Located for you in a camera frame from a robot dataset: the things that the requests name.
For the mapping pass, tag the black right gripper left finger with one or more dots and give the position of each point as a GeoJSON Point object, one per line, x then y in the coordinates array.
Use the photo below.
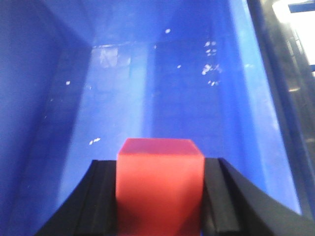
{"type": "Point", "coordinates": [91, 209]}

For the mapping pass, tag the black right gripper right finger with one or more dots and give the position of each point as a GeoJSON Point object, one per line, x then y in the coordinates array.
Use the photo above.
{"type": "Point", "coordinates": [234, 206]}

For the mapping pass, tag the red cube block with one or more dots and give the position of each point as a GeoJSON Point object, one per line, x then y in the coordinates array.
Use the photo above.
{"type": "Point", "coordinates": [159, 187]}

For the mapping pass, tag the upper blue bin right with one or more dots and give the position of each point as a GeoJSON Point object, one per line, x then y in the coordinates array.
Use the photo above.
{"type": "Point", "coordinates": [79, 77]}

